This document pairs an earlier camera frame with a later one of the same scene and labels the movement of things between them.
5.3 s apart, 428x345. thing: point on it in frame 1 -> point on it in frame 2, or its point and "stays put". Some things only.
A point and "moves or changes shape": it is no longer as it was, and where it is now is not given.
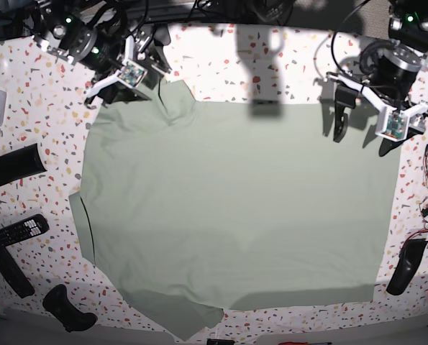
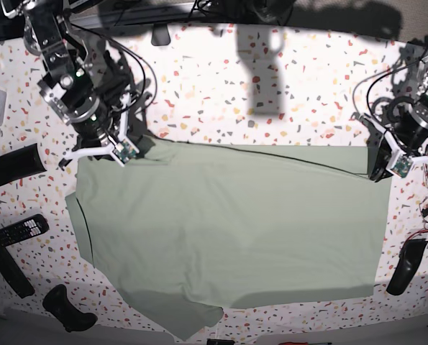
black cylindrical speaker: (12, 167) stays put
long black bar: (6, 264) stays put
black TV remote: (32, 226) stays put
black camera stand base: (162, 36) stays put
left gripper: (137, 68) -> (112, 140)
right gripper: (394, 126) -> (408, 149)
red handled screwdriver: (293, 343) stays put
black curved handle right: (409, 257) stays put
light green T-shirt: (190, 210) moves or changes shape
